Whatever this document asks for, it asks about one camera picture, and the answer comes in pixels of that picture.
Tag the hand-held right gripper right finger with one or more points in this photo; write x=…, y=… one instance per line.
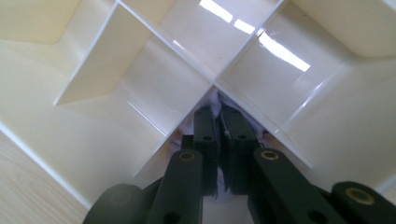
x=238, y=155

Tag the cream divided storage box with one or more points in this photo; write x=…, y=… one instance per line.
x=155, y=77

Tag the light purple sock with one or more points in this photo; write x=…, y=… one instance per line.
x=215, y=100

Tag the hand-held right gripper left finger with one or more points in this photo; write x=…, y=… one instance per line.
x=208, y=155

